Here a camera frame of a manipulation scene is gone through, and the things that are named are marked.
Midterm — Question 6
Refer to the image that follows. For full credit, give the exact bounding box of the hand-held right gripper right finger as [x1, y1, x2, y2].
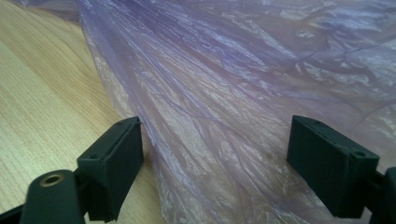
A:
[286, 114, 380, 219]

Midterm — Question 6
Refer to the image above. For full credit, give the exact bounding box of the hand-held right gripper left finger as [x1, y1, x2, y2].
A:
[77, 116, 145, 224]

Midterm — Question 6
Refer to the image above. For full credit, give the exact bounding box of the purple plastic bag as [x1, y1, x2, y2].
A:
[8, 0, 396, 224]

